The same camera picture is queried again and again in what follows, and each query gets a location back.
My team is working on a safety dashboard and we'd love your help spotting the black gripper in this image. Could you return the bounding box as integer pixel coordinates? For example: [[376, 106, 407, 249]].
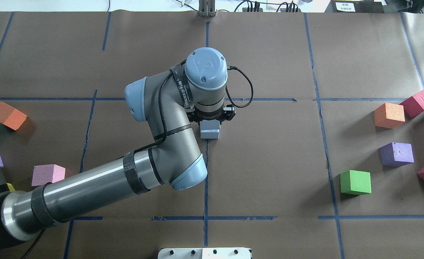
[[189, 105, 230, 123]]

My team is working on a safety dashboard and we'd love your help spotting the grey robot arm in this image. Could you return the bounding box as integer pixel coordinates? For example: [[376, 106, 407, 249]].
[[0, 47, 228, 249]]

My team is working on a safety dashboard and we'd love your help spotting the green block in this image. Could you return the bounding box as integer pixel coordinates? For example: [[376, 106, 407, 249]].
[[340, 169, 372, 196]]

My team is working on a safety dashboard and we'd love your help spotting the orange block right side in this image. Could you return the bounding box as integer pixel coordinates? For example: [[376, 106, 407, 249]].
[[373, 102, 406, 129]]

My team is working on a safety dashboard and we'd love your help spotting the orange block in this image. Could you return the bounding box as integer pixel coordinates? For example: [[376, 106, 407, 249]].
[[373, 102, 406, 129], [0, 101, 27, 131]]

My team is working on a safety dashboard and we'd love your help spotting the purple block right side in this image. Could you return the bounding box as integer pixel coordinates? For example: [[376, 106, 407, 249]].
[[379, 142, 414, 167]]

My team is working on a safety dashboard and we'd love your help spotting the red block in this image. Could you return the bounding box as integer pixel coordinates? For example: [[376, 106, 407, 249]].
[[400, 90, 424, 118]]

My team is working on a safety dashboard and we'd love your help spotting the pink block left side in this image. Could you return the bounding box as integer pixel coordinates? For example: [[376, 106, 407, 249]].
[[31, 164, 66, 186]]

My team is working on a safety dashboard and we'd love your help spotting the orange block left side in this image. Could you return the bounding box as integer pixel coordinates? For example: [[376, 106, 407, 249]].
[[0, 101, 27, 131]]

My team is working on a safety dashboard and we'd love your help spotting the yellow block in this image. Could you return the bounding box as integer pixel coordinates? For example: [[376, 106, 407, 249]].
[[7, 183, 16, 193]]

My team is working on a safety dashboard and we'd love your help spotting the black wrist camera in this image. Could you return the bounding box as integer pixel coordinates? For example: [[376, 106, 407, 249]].
[[219, 104, 236, 123]]

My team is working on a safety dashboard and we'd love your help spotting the aluminium frame post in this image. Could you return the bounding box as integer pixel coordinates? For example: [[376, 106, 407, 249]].
[[198, 0, 217, 17]]

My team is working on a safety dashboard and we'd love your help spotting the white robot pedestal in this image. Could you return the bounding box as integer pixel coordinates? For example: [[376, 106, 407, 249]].
[[157, 247, 253, 259]]

